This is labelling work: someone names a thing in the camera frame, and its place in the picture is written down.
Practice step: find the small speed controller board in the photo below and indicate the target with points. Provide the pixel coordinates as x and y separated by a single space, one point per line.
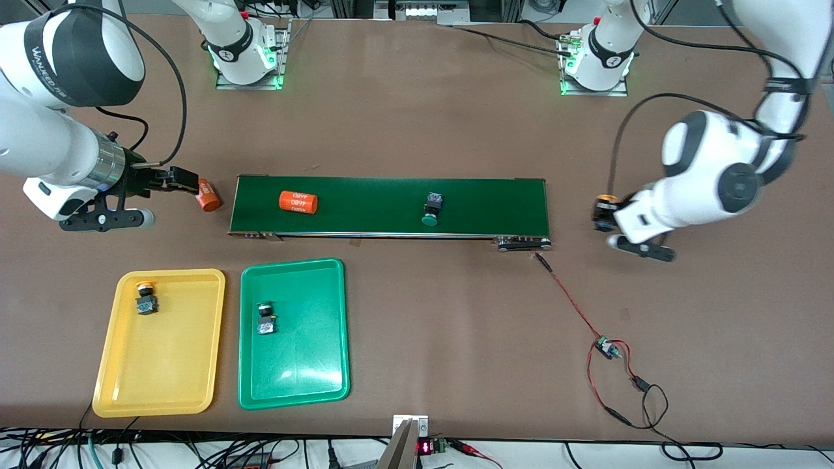
606 347

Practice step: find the yellow plastic tray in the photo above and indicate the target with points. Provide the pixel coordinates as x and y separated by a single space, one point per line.
163 358

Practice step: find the red digit display module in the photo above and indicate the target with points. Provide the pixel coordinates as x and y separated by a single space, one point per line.
425 447

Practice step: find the orange cylinder with white print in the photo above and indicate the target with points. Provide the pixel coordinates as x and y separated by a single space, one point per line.
298 202
210 200

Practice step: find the green conveyor belt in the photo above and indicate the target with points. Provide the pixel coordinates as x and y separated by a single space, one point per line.
365 208

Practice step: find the red black power lead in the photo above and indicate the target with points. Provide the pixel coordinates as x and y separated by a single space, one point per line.
640 383

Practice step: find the green push button switch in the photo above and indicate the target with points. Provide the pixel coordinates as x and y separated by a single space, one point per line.
266 324
430 220

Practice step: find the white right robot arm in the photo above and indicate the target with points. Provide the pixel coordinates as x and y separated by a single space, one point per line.
39 143

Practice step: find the green plastic tray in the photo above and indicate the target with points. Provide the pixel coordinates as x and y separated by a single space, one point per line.
306 352

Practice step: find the red clip lead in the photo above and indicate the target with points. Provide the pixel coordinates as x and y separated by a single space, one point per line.
466 447

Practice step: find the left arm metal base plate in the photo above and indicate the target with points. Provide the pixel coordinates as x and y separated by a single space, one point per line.
596 93

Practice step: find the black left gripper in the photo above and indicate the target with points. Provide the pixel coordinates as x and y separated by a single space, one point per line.
600 215

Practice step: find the aluminium frame with light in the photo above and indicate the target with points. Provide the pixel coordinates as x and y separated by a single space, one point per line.
420 12

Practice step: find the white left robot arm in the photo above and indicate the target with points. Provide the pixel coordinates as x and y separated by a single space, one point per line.
717 163

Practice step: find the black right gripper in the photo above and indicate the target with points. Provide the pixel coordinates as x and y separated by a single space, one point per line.
138 180

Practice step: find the yellow push button switch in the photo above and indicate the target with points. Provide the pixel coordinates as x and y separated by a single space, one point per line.
604 215
147 305

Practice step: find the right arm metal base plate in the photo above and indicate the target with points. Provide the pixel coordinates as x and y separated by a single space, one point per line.
251 86

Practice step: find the grey metal camera bracket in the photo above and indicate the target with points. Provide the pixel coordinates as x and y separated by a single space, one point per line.
401 449

